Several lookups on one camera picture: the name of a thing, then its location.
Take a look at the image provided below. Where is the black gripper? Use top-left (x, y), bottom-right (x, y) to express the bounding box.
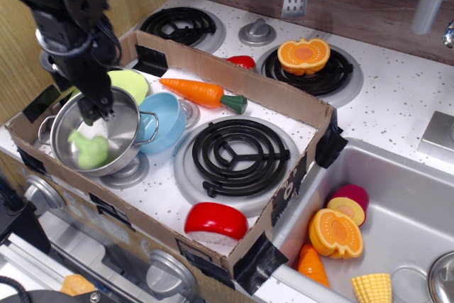
top-left (48, 53), bottom-right (116, 126)

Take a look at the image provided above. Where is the light green toy broccoli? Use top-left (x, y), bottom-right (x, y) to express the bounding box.
top-left (67, 131), bottom-right (109, 170)

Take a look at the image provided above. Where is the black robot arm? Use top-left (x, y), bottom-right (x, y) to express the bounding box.
top-left (19, 0), bottom-right (121, 126)

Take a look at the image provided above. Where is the stainless steel pot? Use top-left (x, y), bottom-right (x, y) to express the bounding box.
top-left (38, 87), bottom-right (145, 177)

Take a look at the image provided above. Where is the silver pot lid in sink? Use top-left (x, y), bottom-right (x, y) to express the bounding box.
top-left (427, 251), bottom-right (453, 302)

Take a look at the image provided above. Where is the light green toy plate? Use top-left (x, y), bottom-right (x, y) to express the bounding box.
top-left (67, 70), bottom-right (150, 106)

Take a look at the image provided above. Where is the light blue toy bowl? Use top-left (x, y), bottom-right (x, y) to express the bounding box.
top-left (139, 92), bottom-right (187, 155)

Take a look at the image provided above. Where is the brown cardboard fence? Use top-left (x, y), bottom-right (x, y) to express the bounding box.
top-left (6, 31), bottom-right (345, 300)

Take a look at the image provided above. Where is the grey front knob left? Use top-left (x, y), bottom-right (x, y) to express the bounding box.
top-left (25, 175), bottom-right (66, 216)

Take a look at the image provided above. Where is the black back left burner coil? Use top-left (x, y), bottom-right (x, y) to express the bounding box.
top-left (138, 7), bottom-right (218, 46)

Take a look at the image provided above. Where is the black burner coil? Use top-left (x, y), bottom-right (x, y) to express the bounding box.
top-left (191, 119), bottom-right (292, 198)
top-left (260, 48), bottom-right (358, 96)
top-left (138, 7), bottom-right (218, 46)

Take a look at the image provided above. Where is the black front right burner coil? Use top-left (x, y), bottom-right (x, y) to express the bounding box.
top-left (191, 119), bottom-right (292, 198)

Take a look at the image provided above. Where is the red white toy cheese wedge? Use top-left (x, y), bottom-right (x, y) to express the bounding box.
top-left (184, 202), bottom-right (249, 246)

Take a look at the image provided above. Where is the orange toy piece bottom left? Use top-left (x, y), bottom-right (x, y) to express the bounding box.
top-left (60, 274), bottom-right (96, 296)

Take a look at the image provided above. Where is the grey front knob right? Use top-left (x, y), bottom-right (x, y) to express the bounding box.
top-left (145, 249), bottom-right (196, 299)

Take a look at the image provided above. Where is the grey stove top knob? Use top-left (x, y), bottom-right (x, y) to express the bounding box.
top-left (238, 18), bottom-right (277, 47)

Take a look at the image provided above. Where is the orange pumpkin half on burner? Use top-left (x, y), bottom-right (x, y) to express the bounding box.
top-left (277, 38), bottom-right (331, 76)

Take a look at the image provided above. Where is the black back right burner coil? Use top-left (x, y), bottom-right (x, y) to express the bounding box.
top-left (260, 48), bottom-right (358, 96)

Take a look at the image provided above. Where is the orange toy carrot in sink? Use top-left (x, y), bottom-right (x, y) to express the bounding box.
top-left (297, 243), bottom-right (331, 288)

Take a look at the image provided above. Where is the orange pumpkin half in sink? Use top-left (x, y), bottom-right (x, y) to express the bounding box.
top-left (309, 209), bottom-right (364, 259)

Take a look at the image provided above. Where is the yellow toy corn cob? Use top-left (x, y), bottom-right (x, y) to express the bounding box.
top-left (351, 273), bottom-right (392, 303)

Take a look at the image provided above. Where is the silver toy sink basin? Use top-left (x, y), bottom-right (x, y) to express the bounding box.
top-left (272, 139), bottom-right (453, 302)

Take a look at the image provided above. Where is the black cable bottom left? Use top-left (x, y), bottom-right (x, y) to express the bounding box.
top-left (0, 275), bottom-right (29, 303)

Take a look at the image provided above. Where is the grey faucet base plate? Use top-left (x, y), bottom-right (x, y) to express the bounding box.
top-left (418, 111), bottom-right (453, 162)

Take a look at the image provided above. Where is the silver faucet handle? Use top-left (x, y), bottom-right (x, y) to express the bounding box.
top-left (442, 20), bottom-right (454, 48)

